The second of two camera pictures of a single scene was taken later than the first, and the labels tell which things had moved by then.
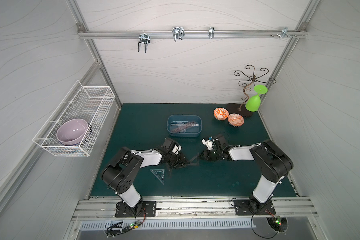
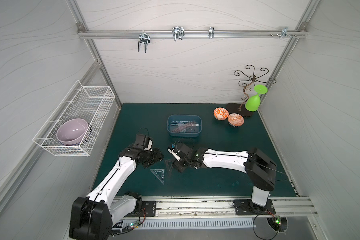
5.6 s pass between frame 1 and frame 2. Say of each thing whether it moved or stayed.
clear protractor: stayed
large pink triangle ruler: moved
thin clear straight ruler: stayed
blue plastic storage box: stayed
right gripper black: moved
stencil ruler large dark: stayed
